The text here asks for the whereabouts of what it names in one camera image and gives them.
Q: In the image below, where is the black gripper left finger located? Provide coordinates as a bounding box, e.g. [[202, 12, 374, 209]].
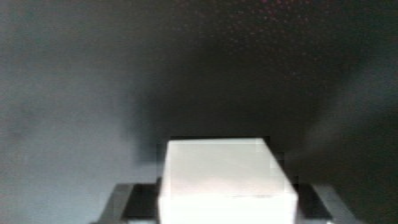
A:
[[88, 183, 158, 224]]

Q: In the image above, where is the white table leg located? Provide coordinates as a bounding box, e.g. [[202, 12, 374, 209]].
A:
[[158, 138, 298, 224]]

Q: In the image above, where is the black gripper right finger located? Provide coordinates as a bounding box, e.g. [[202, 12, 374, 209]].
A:
[[294, 183, 365, 224]]

